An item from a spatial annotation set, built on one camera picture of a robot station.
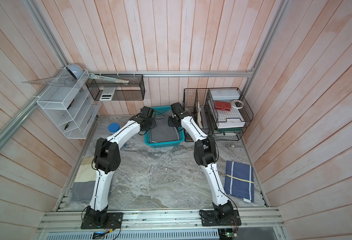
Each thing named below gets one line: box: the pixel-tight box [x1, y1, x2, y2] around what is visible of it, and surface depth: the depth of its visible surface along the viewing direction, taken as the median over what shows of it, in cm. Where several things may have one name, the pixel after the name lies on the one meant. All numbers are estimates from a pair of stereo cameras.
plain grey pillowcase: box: [150, 110, 179, 143], surface depth 103 cm
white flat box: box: [210, 89, 240, 100], surface depth 105 cm
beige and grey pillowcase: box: [71, 155, 97, 202], surface depth 86 cm
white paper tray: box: [213, 100, 246, 129], surface depth 94 cm
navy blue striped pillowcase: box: [224, 160, 254, 203], surface depth 87 cm
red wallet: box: [214, 101, 232, 111], surface depth 97 cm
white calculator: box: [99, 87, 116, 101], surface depth 98 cm
